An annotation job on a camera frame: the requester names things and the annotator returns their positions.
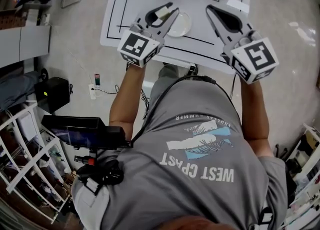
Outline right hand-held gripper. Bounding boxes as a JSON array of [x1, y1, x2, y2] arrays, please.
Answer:
[[205, 4, 280, 84]]

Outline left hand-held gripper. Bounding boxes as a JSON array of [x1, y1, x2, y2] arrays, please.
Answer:
[[116, 1, 180, 69]]

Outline small pale object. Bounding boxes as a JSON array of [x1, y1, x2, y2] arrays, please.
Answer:
[[153, 7, 171, 22]]

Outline small white plate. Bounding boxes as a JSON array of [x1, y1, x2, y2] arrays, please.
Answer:
[[165, 11, 193, 38]]

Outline person's left forearm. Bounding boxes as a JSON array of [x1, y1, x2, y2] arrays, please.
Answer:
[[107, 63, 148, 142]]

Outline person's right forearm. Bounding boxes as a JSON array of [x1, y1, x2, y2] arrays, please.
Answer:
[[238, 74, 275, 160]]

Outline grey trousers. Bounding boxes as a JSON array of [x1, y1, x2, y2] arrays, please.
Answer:
[[157, 63, 181, 82]]

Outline white power strip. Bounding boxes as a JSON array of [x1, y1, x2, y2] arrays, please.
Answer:
[[88, 82, 98, 100]]

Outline grey printed T-shirt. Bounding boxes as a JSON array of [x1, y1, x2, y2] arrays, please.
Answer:
[[71, 73, 289, 230]]

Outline black box yellow sticker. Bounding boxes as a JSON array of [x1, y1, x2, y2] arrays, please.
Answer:
[[33, 76, 71, 114]]

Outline black box device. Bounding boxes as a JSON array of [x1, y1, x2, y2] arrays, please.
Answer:
[[40, 115, 131, 150]]

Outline grey partition panel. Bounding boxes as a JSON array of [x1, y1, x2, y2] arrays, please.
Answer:
[[0, 24, 53, 69]]

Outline black clamp with red knob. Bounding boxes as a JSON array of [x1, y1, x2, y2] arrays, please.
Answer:
[[74, 155, 97, 168]]

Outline white shelf rack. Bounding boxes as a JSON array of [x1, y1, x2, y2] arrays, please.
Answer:
[[0, 103, 74, 225], [284, 122, 320, 230]]

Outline person's head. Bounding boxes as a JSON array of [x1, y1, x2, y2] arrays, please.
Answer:
[[171, 215, 227, 230]]

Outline thin black cable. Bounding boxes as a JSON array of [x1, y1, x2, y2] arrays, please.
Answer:
[[229, 72, 238, 99]]

